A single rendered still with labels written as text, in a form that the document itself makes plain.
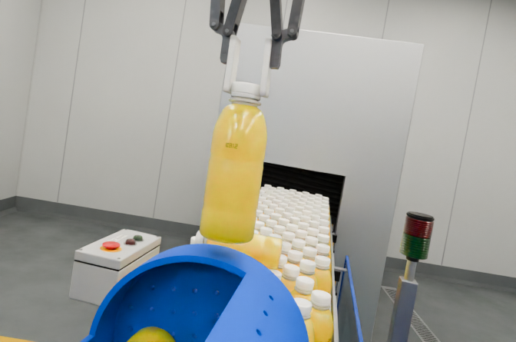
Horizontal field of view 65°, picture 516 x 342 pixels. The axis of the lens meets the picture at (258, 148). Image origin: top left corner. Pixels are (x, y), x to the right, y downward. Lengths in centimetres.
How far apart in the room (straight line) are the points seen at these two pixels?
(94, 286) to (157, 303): 31
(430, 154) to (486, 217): 100
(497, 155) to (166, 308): 504
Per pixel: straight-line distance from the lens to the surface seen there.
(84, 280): 91
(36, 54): 545
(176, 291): 60
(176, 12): 498
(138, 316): 63
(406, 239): 103
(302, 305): 79
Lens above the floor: 140
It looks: 3 degrees down
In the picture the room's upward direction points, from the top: 9 degrees clockwise
